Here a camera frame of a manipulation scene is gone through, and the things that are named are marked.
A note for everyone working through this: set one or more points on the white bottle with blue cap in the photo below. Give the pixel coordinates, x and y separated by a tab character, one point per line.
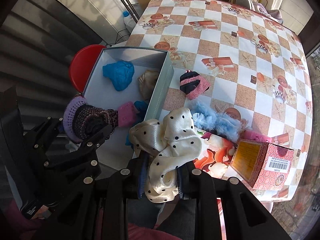
128	21

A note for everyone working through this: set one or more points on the grey cardboard box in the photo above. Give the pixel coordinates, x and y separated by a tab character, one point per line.
160	85

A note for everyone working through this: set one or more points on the light blue fluffy scrunchie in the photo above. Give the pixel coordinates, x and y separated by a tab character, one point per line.
220	122

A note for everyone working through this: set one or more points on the purple brown knitted pouch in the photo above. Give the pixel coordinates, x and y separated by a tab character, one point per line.
80	115

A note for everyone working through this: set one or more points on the pink black striped sock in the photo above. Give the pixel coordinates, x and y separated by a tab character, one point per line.
193	83

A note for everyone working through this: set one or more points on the red stool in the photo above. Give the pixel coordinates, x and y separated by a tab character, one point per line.
82	65

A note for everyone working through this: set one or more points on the person's grey trousers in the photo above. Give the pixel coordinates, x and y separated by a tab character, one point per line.
175	217

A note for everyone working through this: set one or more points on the orange white printed box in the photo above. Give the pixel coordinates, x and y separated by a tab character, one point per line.
215	155

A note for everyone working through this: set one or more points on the pink patterned carton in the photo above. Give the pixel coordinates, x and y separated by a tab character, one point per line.
270	165

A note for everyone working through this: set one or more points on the checkered printed tablecloth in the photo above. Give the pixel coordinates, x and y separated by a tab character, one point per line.
222	85

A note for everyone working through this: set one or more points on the blue plastic shoe cover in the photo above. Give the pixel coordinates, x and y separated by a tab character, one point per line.
118	75
141	106

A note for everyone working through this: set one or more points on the leopard print scrunchie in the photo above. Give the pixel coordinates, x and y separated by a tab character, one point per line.
147	82

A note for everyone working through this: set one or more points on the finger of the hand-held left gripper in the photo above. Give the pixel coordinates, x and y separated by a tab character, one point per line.
47	132
92	152

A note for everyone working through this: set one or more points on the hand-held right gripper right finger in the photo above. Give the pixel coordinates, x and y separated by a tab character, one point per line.
180	185

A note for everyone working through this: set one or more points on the smooth pink sponge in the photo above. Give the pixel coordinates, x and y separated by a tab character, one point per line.
126	115

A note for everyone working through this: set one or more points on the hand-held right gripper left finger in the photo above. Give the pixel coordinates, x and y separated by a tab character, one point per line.
141	177

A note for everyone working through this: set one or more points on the white polka dot scrunchie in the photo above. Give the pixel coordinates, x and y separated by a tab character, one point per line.
172	145

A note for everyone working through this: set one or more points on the lavender towel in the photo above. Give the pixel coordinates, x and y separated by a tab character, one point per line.
270	12

